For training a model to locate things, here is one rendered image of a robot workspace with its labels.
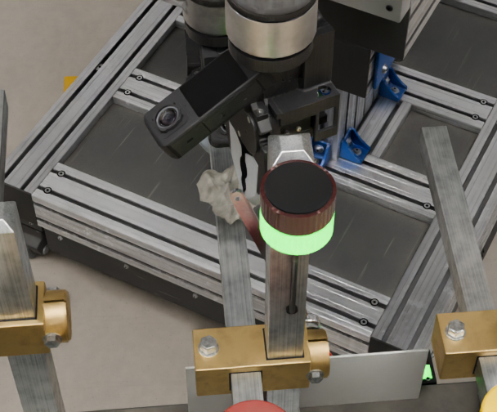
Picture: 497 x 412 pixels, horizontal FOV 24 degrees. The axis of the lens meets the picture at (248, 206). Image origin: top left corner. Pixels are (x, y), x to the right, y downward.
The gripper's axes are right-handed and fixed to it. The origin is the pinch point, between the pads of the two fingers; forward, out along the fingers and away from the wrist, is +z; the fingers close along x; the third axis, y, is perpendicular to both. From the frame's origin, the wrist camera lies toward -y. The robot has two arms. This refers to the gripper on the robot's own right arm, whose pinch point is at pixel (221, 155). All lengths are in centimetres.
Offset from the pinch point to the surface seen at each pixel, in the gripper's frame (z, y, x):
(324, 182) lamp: -34.0, -34.0, -6.0
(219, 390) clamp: -0.4, -32.1, 2.7
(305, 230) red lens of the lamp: -32.3, -37.3, -4.2
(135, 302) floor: 83, 38, 15
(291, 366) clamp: -3.9, -32.1, -4.5
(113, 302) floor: 83, 38, 19
